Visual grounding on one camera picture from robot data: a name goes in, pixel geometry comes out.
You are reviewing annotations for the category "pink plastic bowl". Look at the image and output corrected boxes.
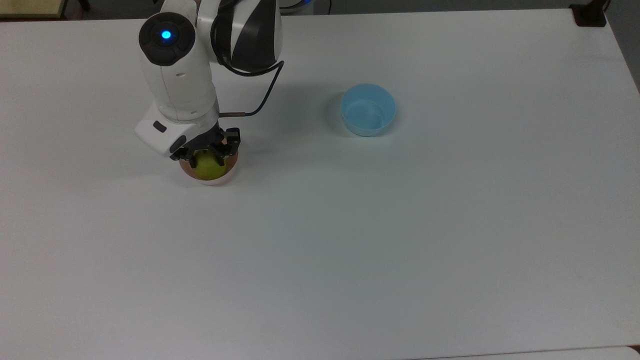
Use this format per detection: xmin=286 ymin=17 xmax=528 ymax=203
xmin=180 ymin=145 xmax=240 ymax=187

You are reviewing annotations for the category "green pear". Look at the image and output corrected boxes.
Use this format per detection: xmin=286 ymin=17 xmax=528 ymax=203
xmin=194 ymin=149 xmax=227 ymax=181

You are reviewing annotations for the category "wooden board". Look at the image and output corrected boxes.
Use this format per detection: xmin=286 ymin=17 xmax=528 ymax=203
xmin=0 ymin=0 xmax=69 ymax=21

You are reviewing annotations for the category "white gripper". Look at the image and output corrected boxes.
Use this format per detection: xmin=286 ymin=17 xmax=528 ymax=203
xmin=134 ymin=103 xmax=242 ymax=169

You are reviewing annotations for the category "black table corner clamp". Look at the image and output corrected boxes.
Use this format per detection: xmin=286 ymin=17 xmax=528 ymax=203
xmin=570 ymin=2 xmax=609 ymax=28

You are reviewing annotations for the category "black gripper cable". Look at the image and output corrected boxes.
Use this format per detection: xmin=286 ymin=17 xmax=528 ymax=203
xmin=212 ymin=10 xmax=286 ymax=119

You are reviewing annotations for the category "light blue plastic bowl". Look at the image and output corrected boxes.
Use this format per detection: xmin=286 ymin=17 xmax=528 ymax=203
xmin=340 ymin=83 xmax=397 ymax=138

